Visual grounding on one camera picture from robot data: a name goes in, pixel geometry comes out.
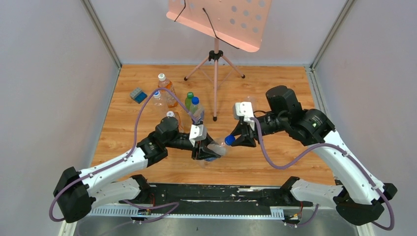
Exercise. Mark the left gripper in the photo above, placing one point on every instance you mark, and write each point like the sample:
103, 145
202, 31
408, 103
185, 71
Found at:
198, 148

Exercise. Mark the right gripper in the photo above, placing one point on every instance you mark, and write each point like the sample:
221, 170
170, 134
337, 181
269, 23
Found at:
248, 136

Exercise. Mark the Pepsi bottle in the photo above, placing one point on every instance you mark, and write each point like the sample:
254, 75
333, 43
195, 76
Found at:
198, 113
219, 146

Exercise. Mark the orange tea bottle crushed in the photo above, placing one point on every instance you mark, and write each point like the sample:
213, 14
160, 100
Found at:
180, 124

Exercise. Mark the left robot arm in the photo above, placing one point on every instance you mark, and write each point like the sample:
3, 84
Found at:
78, 192

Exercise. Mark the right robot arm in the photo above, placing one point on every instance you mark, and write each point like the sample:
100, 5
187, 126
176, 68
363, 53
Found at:
357, 195

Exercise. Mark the clear unlabelled plastic bottle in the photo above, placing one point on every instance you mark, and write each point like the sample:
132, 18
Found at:
253, 102

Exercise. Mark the green plastic bottle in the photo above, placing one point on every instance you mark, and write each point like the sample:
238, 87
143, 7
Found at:
188, 100

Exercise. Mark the orange tea bottle standing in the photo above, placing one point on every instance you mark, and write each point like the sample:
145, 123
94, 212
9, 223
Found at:
164, 82

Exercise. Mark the clear bottle blue cap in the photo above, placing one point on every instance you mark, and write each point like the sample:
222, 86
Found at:
159, 103

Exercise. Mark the blue grey block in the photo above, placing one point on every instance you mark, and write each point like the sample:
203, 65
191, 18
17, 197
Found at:
138, 95

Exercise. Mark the pink music stand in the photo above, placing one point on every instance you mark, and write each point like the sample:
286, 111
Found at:
237, 23

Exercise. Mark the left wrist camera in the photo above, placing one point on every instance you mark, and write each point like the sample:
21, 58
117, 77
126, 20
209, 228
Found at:
197, 133

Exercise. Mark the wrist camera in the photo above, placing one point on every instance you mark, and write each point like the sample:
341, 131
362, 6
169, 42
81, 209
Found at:
244, 110
197, 133

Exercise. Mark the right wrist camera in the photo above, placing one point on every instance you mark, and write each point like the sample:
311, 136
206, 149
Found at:
244, 110

